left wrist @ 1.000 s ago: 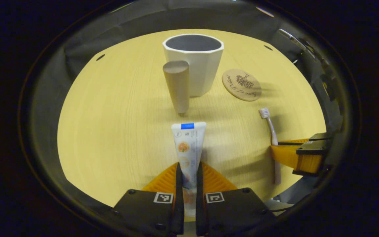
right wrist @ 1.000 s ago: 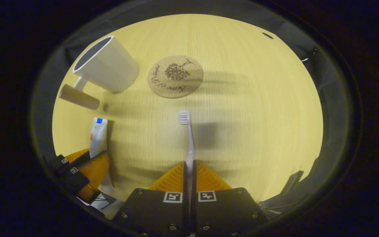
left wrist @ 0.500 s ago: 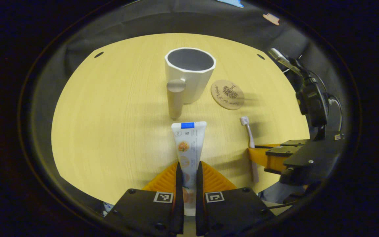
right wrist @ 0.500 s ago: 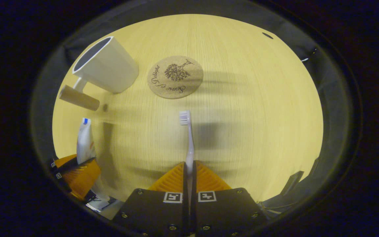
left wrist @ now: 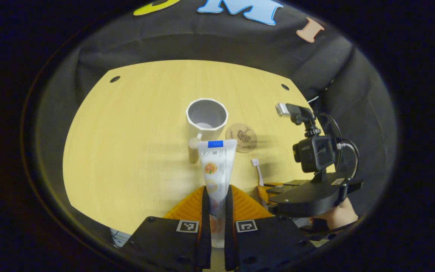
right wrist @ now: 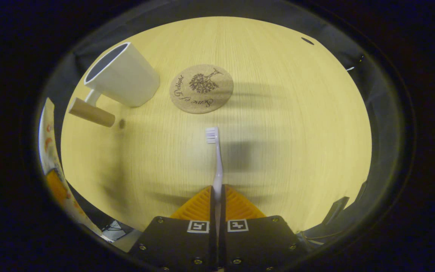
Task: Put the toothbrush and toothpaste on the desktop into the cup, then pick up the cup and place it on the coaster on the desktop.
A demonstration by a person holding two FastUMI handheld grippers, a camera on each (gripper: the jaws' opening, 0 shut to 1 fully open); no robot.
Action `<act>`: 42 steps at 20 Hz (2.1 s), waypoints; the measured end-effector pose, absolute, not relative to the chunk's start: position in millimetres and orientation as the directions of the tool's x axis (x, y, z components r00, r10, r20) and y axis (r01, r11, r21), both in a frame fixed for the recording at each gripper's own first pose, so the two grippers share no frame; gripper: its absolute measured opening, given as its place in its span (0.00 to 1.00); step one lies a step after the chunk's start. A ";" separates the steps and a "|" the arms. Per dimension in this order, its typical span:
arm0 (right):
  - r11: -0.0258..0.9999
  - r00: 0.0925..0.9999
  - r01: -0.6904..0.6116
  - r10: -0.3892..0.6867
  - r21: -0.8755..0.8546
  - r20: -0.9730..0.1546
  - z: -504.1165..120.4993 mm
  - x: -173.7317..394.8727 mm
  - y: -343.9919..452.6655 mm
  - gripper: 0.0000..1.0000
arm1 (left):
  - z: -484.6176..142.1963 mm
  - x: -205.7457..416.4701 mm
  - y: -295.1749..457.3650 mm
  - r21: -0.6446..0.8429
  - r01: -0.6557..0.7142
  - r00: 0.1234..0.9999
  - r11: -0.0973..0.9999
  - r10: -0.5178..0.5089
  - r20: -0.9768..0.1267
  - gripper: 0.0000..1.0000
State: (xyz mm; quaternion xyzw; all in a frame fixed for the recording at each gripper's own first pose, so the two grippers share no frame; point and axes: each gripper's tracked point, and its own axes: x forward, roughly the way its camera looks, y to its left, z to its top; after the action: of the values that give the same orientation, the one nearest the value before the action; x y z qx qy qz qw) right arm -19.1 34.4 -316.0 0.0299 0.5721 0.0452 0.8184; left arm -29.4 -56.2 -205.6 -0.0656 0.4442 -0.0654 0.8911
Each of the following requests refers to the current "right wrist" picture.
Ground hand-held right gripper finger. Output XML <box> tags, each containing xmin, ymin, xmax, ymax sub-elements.
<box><xmin>129</xmin><ymin>185</ymin><xmax>218</xmax><ymax>272</ymax></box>
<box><xmin>219</xmin><ymin>184</ymin><xmax>310</xmax><ymax>272</ymax></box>

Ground white toothbrush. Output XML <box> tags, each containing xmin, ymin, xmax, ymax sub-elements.
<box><xmin>205</xmin><ymin>127</ymin><xmax>224</xmax><ymax>227</ymax></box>

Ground round cork coaster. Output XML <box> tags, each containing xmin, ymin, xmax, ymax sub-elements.
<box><xmin>169</xmin><ymin>64</ymin><xmax>234</xmax><ymax>114</ymax></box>

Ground white cup with wooden handle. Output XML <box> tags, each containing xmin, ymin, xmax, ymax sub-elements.
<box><xmin>68</xmin><ymin>42</ymin><xmax>160</xmax><ymax>128</ymax></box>

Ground white orange printed cloth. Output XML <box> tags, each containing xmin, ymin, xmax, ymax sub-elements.
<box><xmin>38</xmin><ymin>97</ymin><xmax>105</xmax><ymax>238</ymax></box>

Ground dark angular frame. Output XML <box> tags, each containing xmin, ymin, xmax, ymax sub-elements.
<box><xmin>321</xmin><ymin>196</ymin><xmax>350</xmax><ymax>227</ymax></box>

